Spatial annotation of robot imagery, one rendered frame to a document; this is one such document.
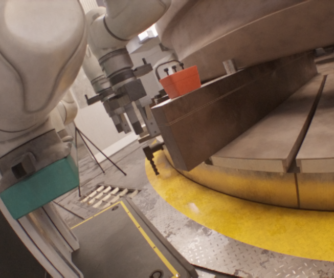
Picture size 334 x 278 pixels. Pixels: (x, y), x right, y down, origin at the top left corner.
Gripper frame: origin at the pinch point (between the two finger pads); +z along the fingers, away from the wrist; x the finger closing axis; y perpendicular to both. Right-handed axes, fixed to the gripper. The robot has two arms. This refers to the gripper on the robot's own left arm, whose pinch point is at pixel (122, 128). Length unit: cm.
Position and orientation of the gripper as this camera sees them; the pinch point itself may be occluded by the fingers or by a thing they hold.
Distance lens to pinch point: 87.2
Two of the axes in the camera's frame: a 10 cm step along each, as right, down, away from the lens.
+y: 8.2, -4.5, 3.6
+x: -4.2, -0.5, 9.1
